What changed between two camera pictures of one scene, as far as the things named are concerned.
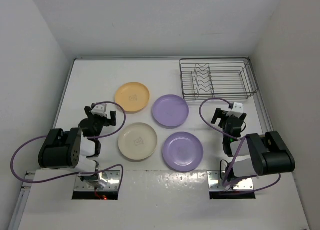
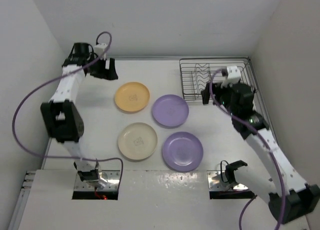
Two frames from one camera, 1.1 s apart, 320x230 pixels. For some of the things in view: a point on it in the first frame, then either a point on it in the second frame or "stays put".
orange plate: [132, 96] stays put
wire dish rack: [217, 78] stays put
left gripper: [107, 121] -> [108, 74]
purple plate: [183, 151] stays put
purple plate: [170, 110] stays put
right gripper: [221, 114] -> [205, 94]
